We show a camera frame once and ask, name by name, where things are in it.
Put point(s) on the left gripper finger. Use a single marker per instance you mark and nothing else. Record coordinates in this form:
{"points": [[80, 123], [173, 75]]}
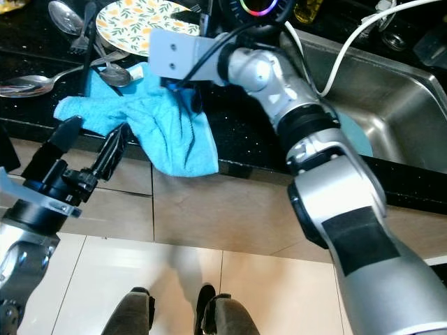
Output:
{"points": [[65, 139], [116, 153]]}

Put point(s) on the blue cloth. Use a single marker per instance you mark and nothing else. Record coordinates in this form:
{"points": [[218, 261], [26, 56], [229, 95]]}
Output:
{"points": [[167, 132]]}

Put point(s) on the large metal spoon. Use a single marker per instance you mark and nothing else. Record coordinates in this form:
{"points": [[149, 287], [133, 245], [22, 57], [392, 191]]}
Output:
{"points": [[21, 85]]}

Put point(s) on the teal plate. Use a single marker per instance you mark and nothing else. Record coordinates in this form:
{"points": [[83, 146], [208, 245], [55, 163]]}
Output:
{"points": [[356, 136]]}

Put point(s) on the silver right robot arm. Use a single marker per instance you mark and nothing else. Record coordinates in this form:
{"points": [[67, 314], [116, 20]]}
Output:
{"points": [[356, 209]]}

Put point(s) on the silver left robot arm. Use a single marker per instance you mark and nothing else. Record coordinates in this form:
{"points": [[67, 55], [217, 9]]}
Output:
{"points": [[24, 265]]}

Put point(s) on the metal fork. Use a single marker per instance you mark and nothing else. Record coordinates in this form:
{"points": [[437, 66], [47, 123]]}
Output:
{"points": [[80, 43]]}

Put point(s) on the beige drawer cabinet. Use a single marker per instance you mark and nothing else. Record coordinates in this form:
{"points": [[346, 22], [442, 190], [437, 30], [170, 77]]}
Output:
{"points": [[216, 209]]}

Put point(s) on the dark oil bottle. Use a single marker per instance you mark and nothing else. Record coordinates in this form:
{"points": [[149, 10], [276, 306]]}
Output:
{"points": [[307, 8]]}

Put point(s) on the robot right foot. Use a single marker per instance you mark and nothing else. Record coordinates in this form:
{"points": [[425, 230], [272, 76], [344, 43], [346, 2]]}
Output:
{"points": [[230, 317]]}

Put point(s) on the steel sink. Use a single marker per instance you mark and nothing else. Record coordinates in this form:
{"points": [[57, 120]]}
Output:
{"points": [[405, 105]]}

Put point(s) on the clear sponge holder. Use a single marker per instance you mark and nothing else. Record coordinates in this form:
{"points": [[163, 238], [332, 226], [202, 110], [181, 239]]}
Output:
{"points": [[431, 45]]}

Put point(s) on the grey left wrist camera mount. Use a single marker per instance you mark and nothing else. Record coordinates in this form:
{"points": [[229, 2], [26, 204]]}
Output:
{"points": [[42, 202]]}

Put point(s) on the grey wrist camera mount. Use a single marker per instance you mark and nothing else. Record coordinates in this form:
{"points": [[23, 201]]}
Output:
{"points": [[42, 202], [181, 54]]}

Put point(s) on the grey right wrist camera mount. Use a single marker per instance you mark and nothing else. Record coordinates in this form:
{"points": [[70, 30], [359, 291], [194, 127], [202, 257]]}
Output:
{"points": [[181, 54]]}

